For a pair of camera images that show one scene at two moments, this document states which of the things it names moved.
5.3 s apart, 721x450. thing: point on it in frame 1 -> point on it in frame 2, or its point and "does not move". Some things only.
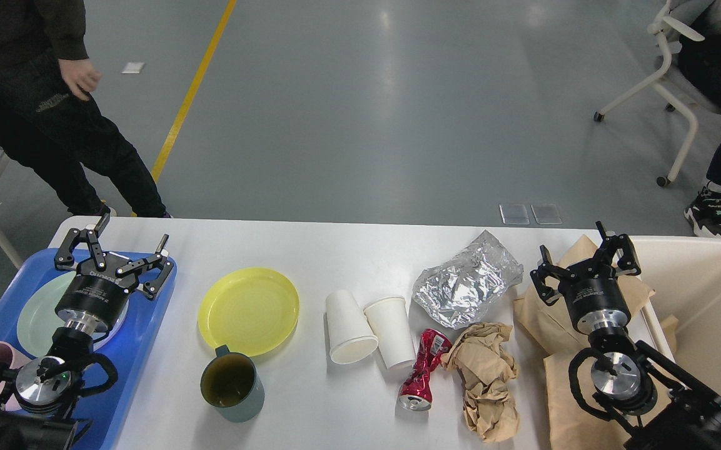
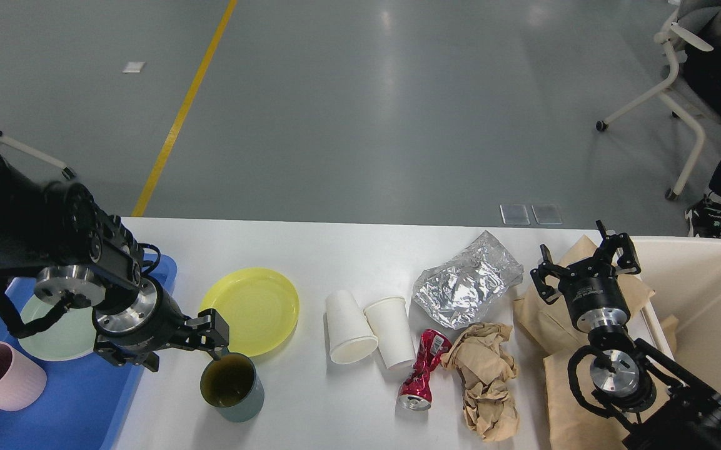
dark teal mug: (231, 385) does not move
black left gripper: (100, 290) -> (156, 323)
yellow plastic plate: (250, 310) does not move
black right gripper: (596, 300) does not move
